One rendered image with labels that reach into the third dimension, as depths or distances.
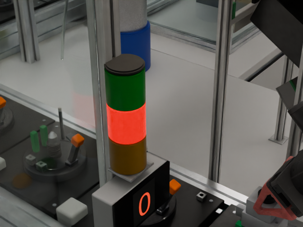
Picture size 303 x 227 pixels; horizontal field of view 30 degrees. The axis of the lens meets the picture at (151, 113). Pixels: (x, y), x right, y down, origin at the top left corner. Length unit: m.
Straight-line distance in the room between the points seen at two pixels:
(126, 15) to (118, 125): 1.03
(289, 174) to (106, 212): 0.28
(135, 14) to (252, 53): 0.46
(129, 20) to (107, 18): 1.06
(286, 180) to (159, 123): 0.78
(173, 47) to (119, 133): 1.29
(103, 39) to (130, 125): 0.11
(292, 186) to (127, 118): 0.28
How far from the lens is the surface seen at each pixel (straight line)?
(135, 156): 0.74
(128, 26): 1.74
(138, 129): 0.72
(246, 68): 1.87
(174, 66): 1.86
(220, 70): 1.10
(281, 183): 0.84
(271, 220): 0.93
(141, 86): 0.69
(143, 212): 0.81
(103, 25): 0.67
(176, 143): 1.50
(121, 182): 0.78
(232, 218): 1.12
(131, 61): 0.69
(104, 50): 0.68
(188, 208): 1.14
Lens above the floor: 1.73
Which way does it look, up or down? 33 degrees down
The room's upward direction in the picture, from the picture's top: 1 degrees counter-clockwise
